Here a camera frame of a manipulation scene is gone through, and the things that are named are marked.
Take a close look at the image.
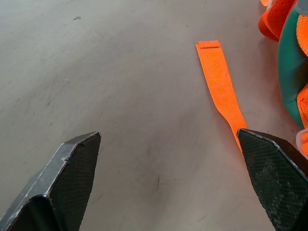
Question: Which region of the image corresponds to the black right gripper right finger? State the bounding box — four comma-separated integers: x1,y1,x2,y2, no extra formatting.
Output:
236,128,308,231

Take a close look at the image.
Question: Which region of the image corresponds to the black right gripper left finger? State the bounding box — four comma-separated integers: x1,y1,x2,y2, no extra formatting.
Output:
0,131,102,231

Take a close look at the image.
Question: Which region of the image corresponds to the green and orange bag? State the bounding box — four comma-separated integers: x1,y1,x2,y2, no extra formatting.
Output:
195,0,308,159

